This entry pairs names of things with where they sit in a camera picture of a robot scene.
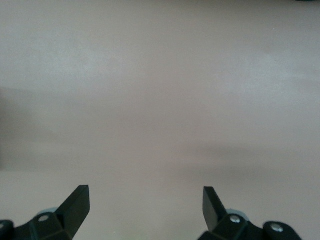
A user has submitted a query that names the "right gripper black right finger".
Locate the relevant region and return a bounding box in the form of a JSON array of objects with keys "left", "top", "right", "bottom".
[{"left": 198, "top": 186, "right": 301, "bottom": 240}]

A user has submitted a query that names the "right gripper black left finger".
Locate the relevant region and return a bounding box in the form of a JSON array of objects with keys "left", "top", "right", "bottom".
[{"left": 0, "top": 185, "right": 90, "bottom": 240}]

